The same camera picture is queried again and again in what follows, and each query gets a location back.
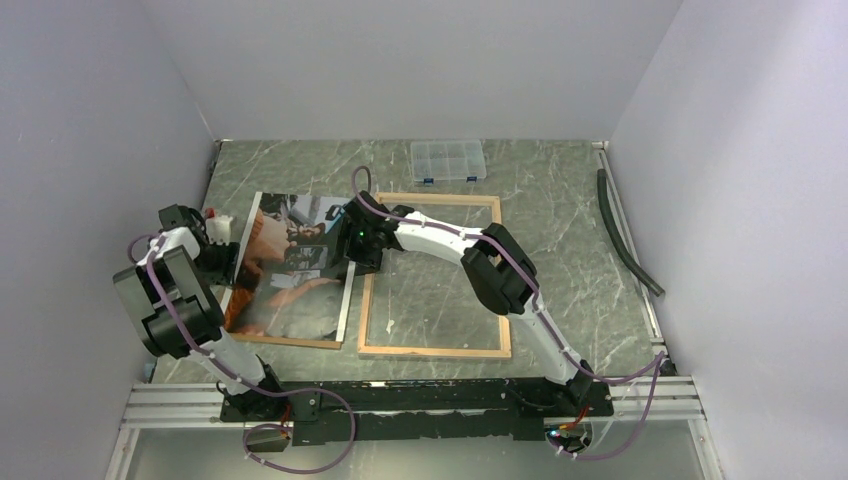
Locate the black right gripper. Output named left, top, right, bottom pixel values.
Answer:
left=330, top=218, right=383, bottom=277

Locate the clear plastic sheet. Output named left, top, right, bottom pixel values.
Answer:
left=367, top=201, right=503, bottom=351

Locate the white wooden picture frame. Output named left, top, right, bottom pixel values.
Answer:
left=356, top=192, right=513, bottom=360

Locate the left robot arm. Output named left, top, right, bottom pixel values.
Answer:
left=113, top=204, right=287, bottom=420

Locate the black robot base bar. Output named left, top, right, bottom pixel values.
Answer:
left=220, top=377, right=614, bottom=446

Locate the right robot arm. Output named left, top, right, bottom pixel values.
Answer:
left=338, top=191, right=593, bottom=415

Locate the clear plastic organizer box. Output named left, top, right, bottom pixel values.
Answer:
left=409, top=140, right=487, bottom=185

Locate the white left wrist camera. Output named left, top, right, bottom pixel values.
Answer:
left=203, top=208, right=234, bottom=245

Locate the black corrugated hose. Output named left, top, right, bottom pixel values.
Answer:
left=596, top=168, right=666, bottom=298

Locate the aluminium table edge rail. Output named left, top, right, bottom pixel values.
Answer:
left=591, top=141, right=668, bottom=353

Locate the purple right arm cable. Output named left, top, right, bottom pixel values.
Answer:
left=351, top=165, right=667, bottom=463

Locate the aluminium front rail frame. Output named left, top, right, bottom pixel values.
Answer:
left=106, top=377, right=724, bottom=479

